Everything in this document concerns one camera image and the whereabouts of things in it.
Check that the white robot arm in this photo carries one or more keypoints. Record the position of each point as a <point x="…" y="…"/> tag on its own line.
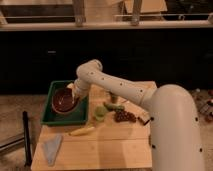
<point x="176" y="143"/>

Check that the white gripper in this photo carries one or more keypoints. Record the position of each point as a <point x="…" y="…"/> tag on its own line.
<point x="80" y="89"/>

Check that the brown grape bunch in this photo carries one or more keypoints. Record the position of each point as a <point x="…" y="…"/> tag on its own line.
<point x="122" y="116"/>

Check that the green vegetable toy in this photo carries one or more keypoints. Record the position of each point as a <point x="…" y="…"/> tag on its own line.
<point x="113" y="107"/>

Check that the grey folded cloth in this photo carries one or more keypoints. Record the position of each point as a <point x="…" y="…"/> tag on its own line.
<point x="51" y="148"/>

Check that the green plastic tray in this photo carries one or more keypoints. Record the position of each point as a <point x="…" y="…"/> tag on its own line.
<point x="78" y="116"/>

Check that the dark metal cup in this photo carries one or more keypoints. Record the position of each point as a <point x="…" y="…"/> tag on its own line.
<point x="114" y="98"/>

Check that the yellow banana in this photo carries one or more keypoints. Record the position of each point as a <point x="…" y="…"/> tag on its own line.
<point x="82" y="131"/>

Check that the black bar on floor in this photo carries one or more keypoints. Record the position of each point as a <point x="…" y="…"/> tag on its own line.
<point x="27" y="143"/>

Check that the dark brown bowl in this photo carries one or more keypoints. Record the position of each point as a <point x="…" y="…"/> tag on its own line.
<point x="63" y="101"/>

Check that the orange fruit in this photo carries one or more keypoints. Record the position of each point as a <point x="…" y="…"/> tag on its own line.
<point x="70" y="86"/>

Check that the wooden table board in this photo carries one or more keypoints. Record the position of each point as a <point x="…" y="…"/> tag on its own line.
<point x="110" y="145"/>

